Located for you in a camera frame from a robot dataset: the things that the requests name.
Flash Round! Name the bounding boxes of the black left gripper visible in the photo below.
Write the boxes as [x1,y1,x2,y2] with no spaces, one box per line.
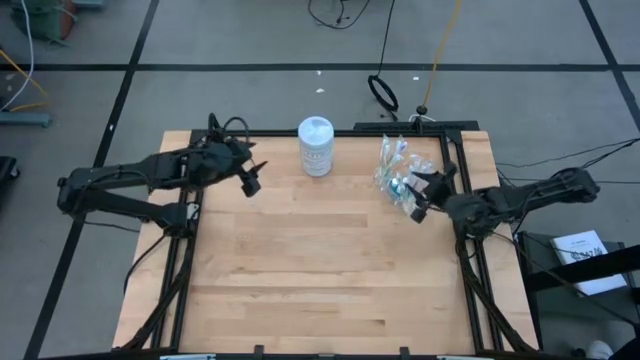
[198,141,269,187]

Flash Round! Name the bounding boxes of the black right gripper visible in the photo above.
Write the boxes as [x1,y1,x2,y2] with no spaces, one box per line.
[407,162,461,211]

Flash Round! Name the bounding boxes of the clear plastic organizer holder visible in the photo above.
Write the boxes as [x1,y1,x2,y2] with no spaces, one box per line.
[373,159,426,214]

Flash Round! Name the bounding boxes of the white wipes canister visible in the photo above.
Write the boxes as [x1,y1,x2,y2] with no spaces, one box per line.
[297,115,335,178]

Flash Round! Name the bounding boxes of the black stand with ball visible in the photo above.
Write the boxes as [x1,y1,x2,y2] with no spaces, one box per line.
[408,104,437,124]

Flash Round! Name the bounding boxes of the white printed booklet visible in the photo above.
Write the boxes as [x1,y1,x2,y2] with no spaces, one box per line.
[549,229,629,297]

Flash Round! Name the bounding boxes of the black side cart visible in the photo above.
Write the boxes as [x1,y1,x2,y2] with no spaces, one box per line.
[514,230,640,360]

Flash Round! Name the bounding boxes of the grey metal bar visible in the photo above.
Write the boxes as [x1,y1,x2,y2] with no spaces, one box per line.
[0,110,54,129]

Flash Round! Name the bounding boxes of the person's white shoe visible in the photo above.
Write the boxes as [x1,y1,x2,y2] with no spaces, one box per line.
[584,340,616,360]

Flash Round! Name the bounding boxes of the black caster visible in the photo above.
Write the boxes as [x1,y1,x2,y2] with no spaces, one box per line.
[0,155,21,184]

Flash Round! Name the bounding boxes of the green bin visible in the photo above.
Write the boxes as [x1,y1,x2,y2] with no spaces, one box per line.
[9,0,79,46]

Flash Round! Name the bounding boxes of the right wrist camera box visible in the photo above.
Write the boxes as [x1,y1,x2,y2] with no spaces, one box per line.
[408,201,430,225]

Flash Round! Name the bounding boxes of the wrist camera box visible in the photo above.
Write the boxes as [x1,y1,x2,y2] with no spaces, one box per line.
[240,172,263,199]
[408,201,430,225]

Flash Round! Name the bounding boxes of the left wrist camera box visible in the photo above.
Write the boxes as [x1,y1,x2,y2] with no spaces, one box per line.
[240,172,263,199]

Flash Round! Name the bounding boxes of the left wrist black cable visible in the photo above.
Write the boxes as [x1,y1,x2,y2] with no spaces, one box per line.
[207,112,251,144]

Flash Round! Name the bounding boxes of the black aluminium table frame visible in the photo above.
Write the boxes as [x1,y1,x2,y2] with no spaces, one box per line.
[119,119,541,360]

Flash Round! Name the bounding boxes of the black coiled cable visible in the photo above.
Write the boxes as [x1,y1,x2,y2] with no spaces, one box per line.
[367,73,400,113]

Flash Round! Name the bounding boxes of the orange hanging cable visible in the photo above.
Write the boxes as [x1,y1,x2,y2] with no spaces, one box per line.
[422,0,464,107]

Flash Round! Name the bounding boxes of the thin black cable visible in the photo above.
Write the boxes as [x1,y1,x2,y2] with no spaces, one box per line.
[494,137,640,170]

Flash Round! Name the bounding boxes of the black base cable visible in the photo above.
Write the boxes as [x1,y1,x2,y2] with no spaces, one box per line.
[123,232,169,297]

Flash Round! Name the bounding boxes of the black hanging cable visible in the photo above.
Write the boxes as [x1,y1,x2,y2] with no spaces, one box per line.
[378,0,397,77]

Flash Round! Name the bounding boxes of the black looped floor cable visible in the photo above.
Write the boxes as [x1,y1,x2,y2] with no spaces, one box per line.
[306,0,374,30]

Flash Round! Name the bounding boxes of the yellow floor cable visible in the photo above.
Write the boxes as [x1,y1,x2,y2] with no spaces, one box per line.
[0,49,51,112]

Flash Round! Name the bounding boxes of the white floor cable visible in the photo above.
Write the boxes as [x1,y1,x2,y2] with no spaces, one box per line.
[0,0,36,112]

